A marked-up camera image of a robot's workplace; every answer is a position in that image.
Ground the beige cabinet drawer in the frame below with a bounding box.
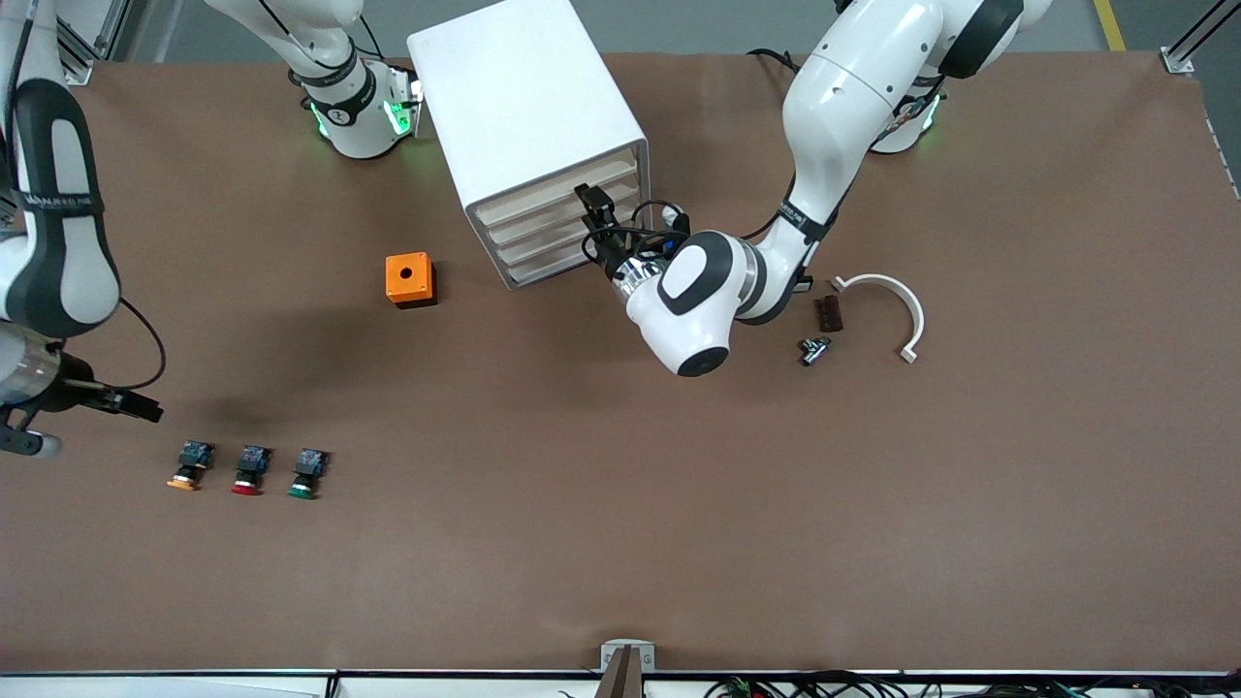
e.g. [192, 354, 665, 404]
[483, 180, 643, 247]
[473, 150, 641, 230]
[493, 202, 646, 266]
[504, 233, 631, 287]

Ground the yellow push button switch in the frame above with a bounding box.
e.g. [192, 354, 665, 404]
[167, 441, 216, 492]

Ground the white drawer cabinet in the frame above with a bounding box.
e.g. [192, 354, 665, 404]
[407, 0, 653, 292]

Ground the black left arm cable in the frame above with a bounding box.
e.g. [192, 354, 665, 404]
[580, 198, 691, 265]

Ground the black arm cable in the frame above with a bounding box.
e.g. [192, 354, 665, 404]
[116, 296, 168, 394]
[580, 198, 691, 265]

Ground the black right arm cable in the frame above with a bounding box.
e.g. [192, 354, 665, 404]
[116, 296, 168, 394]

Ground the red push button switch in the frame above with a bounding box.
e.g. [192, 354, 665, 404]
[231, 445, 273, 496]

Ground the green push button switch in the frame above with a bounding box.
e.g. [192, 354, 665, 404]
[287, 448, 332, 501]

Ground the orange button enclosure box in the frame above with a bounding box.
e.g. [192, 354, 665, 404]
[385, 252, 438, 309]

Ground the white curved plastic bracket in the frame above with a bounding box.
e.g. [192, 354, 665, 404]
[831, 273, 926, 365]

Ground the aluminium frame profile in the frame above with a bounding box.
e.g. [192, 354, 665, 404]
[1161, 0, 1241, 75]
[56, 0, 132, 86]

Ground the black cable bundle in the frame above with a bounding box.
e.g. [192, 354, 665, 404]
[703, 669, 1241, 698]

